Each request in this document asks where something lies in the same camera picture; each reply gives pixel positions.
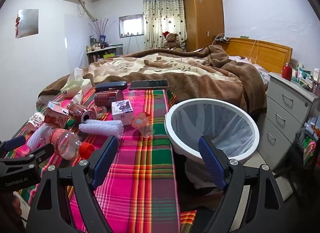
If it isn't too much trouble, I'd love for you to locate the small white printed box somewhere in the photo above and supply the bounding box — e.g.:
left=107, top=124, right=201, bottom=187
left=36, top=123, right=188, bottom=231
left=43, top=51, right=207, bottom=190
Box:
left=111, top=100, right=134, bottom=126

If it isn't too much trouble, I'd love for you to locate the pile of colourful bags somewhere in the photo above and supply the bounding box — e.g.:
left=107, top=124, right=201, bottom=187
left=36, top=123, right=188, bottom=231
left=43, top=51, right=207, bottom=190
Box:
left=300, top=116, right=320, bottom=168

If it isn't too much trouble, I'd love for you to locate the soft tissue pack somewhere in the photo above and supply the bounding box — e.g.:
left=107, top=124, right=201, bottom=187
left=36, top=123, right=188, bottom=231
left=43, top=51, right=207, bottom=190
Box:
left=61, top=67, right=93, bottom=97

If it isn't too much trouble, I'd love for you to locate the shiny silver wall sheet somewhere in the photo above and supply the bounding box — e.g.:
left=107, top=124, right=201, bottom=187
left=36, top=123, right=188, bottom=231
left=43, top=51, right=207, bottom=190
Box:
left=17, top=9, right=40, bottom=38

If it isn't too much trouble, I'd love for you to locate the wooden bed headboard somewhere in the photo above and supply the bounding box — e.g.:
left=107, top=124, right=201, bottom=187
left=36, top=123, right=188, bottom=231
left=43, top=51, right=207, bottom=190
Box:
left=226, top=37, right=293, bottom=74

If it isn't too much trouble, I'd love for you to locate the printed paper cup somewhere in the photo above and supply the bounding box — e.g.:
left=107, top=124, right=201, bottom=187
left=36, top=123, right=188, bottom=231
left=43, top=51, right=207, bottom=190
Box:
left=26, top=112, right=45, bottom=132

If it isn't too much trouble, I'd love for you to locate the group of medicine boxes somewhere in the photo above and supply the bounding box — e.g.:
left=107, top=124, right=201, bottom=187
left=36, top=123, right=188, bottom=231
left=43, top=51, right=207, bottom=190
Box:
left=291, top=61, right=320, bottom=91

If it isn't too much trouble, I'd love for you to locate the brown patterned blanket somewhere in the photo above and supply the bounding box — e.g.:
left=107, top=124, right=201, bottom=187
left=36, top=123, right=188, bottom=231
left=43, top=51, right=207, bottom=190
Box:
left=37, top=45, right=268, bottom=116

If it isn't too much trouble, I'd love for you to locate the orange plastic wrapper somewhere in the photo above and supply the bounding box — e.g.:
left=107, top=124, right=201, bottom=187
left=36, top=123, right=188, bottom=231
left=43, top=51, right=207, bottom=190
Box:
left=132, top=112, right=155, bottom=138

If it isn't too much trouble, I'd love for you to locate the clear bottle with red cap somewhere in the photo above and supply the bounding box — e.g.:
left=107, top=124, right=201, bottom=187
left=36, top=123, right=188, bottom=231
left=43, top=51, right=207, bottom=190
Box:
left=49, top=128, right=95, bottom=161

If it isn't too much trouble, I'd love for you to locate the wooden wardrobe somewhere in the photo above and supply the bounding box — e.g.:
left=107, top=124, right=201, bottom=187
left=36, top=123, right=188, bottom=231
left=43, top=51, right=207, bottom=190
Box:
left=183, top=0, right=225, bottom=53

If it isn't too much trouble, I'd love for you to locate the orange cable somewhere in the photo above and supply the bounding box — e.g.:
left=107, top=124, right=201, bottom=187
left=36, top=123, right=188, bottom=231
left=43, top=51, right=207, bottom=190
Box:
left=250, top=39, right=259, bottom=63

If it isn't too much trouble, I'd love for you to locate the beige paper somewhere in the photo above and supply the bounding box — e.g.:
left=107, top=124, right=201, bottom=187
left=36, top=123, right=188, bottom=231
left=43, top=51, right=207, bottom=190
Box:
left=70, top=89, right=84, bottom=106

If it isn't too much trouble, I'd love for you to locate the dark blue glasses case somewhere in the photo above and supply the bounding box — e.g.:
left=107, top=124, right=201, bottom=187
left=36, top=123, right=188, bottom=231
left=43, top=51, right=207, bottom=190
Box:
left=95, top=81, right=128, bottom=92

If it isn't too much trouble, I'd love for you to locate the crushed red can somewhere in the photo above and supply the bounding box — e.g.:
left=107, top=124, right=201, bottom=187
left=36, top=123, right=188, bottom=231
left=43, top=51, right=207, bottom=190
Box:
left=68, top=103, right=97, bottom=123

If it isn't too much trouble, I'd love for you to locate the red jar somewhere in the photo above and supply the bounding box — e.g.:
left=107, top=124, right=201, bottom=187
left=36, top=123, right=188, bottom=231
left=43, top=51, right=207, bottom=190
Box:
left=282, top=62, right=293, bottom=81

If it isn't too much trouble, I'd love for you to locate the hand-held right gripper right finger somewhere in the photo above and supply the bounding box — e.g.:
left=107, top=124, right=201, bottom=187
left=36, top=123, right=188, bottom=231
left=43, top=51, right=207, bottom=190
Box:
left=198, top=135, right=297, bottom=233

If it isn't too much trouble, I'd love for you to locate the black smartphone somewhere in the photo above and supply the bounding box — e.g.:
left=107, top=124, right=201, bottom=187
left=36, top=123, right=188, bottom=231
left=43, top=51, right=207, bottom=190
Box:
left=129, top=79, right=169, bottom=90

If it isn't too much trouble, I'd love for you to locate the large red can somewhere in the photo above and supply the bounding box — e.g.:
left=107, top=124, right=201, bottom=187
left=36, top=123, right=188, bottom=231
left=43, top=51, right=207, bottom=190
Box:
left=94, top=89, right=124, bottom=107

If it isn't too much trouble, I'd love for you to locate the teddy bear with red hat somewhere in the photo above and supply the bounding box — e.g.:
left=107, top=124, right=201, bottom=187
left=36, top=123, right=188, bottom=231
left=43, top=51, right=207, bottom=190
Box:
left=161, top=31, right=183, bottom=49

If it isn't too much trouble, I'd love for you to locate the pink plaid cloth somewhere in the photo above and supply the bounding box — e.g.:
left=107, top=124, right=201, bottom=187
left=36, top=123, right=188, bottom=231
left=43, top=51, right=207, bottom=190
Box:
left=5, top=89, right=198, bottom=233

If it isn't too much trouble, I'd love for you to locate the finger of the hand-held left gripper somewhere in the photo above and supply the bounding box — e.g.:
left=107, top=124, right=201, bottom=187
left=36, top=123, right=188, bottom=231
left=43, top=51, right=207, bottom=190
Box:
left=0, top=135, right=27, bottom=152
left=0, top=143, right=55, bottom=167

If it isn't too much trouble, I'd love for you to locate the white foam roll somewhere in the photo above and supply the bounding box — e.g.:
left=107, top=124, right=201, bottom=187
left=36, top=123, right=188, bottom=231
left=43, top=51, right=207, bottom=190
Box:
left=79, top=120, right=124, bottom=139
left=26, top=123, right=54, bottom=151

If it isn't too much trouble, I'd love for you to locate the red and white carton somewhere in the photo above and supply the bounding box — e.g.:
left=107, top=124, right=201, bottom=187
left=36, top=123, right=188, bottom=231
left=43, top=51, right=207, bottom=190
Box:
left=44, top=101, right=69, bottom=128

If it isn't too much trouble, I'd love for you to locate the person's left forearm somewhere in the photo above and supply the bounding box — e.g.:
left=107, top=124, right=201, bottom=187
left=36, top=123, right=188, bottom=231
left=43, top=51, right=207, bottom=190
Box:
left=0, top=192, right=28, bottom=233

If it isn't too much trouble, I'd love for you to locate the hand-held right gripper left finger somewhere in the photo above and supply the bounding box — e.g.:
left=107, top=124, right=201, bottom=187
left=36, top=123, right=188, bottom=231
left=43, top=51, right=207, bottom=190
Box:
left=26, top=135, right=119, bottom=233

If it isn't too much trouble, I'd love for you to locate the shelf with bottles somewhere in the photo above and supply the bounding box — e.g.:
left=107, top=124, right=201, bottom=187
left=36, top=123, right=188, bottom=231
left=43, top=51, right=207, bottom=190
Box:
left=86, top=43, right=124, bottom=64

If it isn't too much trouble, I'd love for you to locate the patterned curtain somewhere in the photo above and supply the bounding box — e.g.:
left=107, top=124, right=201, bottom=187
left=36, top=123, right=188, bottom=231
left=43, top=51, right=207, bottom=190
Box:
left=142, top=0, right=187, bottom=50

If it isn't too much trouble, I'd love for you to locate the small window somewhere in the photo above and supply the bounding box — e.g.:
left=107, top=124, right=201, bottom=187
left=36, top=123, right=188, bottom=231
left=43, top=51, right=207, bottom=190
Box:
left=119, top=14, right=144, bottom=38

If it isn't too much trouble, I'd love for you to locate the white round bin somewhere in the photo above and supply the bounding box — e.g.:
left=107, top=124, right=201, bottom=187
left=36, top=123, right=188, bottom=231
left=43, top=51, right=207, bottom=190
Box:
left=164, top=98, right=260, bottom=173

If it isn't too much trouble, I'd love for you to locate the wrapped air conditioner pipe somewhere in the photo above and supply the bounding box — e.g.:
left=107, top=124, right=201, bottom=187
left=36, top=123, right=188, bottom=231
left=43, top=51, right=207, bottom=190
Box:
left=75, top=0, right=98, bottom=22

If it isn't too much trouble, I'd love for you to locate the white power strip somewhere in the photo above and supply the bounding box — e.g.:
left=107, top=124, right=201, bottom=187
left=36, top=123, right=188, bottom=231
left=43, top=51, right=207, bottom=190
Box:
left=212, top=34, right=229, bottom=43

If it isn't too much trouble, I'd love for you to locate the grey drawer nightstand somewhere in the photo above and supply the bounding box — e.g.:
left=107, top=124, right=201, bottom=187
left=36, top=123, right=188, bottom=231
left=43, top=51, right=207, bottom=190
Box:
left=265, top=72, right=320, bottom=171

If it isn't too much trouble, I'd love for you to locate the vase with dry branches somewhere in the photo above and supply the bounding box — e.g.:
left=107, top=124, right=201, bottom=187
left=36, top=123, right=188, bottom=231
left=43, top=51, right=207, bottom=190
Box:
left=89, top=18, right=115, bottom=43

